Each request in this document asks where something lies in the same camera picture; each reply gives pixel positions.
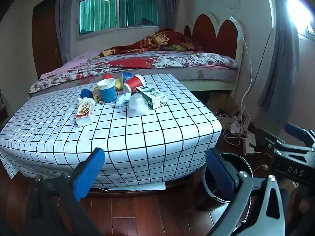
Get white snack carton red print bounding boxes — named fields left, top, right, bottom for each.
left=75, top=97, right=95, bottom=127

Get grey curtain with snowflake print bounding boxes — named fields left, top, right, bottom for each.
left=257, top=0, right=301, bottom=115

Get green and white milk carton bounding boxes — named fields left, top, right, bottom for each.
left=135, top=85, right=167, bottom=110

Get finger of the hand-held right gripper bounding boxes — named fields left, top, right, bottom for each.
left=261, top=129, right=315, bottom=158
left=284, top=122, right=315, bottom=151

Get blue and white paper cup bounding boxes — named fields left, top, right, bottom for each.
left=97, top=78, right=117, bottom=105

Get beige cloth bundle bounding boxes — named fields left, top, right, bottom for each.
left=92, top=87, right=104, bottom=105

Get clear plastic bag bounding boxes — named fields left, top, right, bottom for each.
left=128, top=94, right=154, bottom=115

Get pink cloth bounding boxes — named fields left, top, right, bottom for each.
left=39, top=49, right=101, bottom=79

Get red patterned blanket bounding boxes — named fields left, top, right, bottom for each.
left=101, top=28, right=201, bottom=57

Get white checked tablecloth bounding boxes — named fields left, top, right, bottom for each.
left=0, top=73, right=222, bottom=192

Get window with green curtains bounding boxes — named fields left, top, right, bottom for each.
left=78, top=0, right=160, bottom=36

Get long white cable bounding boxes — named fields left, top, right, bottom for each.
left=236, top=22, right=253, bottom=120

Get long black cable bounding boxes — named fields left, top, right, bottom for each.
left=245, top=27, right=275, bottom=118

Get red paper cup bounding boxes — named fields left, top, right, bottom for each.
left=122, top=74, right=145, bottom=94

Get white power strip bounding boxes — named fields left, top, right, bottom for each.
left=242, top=130, right=257, bottom=156

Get black trash bin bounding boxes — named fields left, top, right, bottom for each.
left=201, top=152, right=254, bottom=210

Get floral bedsheet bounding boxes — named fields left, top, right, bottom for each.
left=30, top=51, right=239, bottom=92

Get brown wooden door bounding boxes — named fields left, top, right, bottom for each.
left=32, top=0, right=62, bottom=72

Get bed frame with red headboard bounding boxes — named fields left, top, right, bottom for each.
left=182, top=11, right=245, bottom=99

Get cardboard box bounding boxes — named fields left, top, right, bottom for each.
left=214, top=95, right=246, bottom=128

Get grey mattress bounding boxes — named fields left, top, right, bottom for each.
left=28, top=66, right=240, bottom=99

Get white tissue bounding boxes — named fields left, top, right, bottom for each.
left=116, top=93, right=132, bottom=107

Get tangled white cables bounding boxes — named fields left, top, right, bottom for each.
left=223, top=114, right=251, bottom=148

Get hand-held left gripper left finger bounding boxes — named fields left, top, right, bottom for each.
left=25, top=147, right=106, bottom=236

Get white router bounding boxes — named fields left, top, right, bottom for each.
left=230, top=113, right=251, bottom=133

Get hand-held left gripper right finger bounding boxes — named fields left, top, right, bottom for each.
left=205, top=149, right=287, bottom=236

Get bright side window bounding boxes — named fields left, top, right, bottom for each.
left=287, top=0, right=315, bottom=40

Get thin white cable round plug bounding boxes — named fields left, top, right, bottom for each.
left=252, top=150, right=273, bottom=175

